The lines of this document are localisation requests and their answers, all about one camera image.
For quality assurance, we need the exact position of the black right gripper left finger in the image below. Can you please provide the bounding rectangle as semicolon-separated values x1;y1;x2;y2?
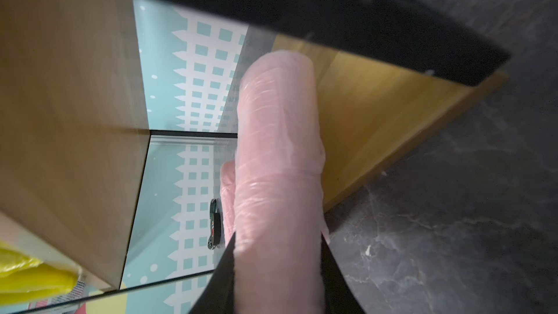
189;234;236;314

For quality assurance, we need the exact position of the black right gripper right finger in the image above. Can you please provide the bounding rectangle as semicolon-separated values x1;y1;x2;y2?
321;236;365;314

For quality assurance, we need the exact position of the pink trash bag roll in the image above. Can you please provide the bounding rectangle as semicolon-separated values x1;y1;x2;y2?
220;161;235;245
234;50;325;313

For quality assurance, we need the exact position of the yellow trash bag roll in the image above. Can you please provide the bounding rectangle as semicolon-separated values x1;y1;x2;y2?
1;243;79;306

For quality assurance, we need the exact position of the green handled ratchet wrench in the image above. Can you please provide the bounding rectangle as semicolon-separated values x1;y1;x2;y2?
207;199;222;250

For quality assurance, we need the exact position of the wooden three-tier shelf black frame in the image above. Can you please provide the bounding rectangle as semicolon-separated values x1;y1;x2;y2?
1;0;510;313

